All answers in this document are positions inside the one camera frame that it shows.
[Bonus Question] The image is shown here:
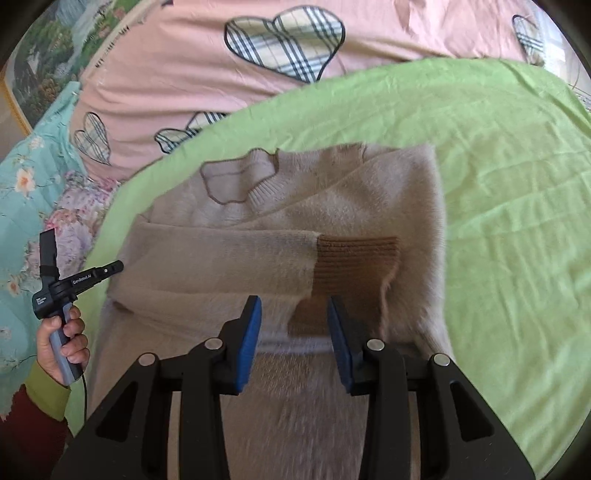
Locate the blue floral pillow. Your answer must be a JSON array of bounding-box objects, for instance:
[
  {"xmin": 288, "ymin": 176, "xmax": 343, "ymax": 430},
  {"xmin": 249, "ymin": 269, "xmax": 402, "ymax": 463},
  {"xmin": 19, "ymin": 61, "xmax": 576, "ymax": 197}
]
[{"xmin": 0, "ymin": 80, "xmax": 114, "ymax": 418}]

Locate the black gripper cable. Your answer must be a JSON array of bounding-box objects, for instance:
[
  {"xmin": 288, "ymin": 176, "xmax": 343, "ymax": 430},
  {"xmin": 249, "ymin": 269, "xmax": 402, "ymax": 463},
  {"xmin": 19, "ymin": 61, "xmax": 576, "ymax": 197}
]
[{"xmin": 79, "ymin": 367, "xmax": 90, "ymax": 423}]

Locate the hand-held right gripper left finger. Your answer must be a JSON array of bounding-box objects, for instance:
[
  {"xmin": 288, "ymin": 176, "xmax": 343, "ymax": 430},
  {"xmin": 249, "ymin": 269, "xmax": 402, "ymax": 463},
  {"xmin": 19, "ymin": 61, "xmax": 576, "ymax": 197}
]
[{"xmin": 51, "ymin": 295, "xmax": 263, "ymax": 480}]

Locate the purple floral pillow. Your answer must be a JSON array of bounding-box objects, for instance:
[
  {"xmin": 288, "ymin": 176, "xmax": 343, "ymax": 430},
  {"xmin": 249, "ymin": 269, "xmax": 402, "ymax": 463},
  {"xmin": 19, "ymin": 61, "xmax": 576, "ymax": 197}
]
[{"xmin": 45, "ymin": 170, "xmax": 123, "ymax": 289}]

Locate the framed landscape wall picture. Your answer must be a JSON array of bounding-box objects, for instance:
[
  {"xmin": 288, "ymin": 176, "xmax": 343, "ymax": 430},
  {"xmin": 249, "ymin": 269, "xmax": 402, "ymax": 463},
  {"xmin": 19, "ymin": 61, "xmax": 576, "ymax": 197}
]
[{"xmin": 0, "ymin": 0, "xmax": 155, "ymax": 136}]

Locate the beige fuzzy sweater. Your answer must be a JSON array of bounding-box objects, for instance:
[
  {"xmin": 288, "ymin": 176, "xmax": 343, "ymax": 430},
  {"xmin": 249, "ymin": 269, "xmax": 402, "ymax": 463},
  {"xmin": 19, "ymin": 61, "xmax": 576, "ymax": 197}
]
[{"xmin": 88, "ymin": 143, "xmax": 457, "ymax": 480}]

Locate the green bed sheet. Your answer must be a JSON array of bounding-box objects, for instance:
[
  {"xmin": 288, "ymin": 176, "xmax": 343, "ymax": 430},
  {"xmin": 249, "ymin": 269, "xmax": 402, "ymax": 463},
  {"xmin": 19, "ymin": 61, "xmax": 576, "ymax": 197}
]
[{"xmin": 69, "ymin": 58, "xmax": 591, "ymax": 477}]

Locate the person's left forearm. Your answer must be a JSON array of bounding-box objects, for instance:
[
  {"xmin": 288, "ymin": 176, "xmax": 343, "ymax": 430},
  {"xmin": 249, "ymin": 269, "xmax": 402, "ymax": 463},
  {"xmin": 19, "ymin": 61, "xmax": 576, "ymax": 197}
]
[{"xmin": 0, "ymin": 359, "xmax": 75, "ymax": 480}]

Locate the person's left hand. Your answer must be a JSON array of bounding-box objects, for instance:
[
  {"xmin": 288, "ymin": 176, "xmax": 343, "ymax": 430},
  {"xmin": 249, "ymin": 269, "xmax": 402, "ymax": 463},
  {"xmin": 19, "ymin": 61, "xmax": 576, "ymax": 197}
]
[{"xmin": 36, "ymin": 305, "xmax": 91, "ymax": 386}]

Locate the pink quilt with plaid hearts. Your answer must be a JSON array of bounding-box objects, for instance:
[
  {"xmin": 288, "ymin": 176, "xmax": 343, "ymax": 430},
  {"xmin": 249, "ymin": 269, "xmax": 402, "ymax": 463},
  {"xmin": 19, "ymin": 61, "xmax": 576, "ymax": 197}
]
[{"xmin": 73, "ymin": 0, "xmax": 563, "ymax": 182}]

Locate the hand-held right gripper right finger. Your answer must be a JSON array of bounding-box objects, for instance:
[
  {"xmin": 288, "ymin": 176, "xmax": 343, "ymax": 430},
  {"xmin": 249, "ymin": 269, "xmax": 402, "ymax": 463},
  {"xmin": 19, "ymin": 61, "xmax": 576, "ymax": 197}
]
[{"xmin": 326, "ymin": 295, "xmax": 551, "ymax": 480}]

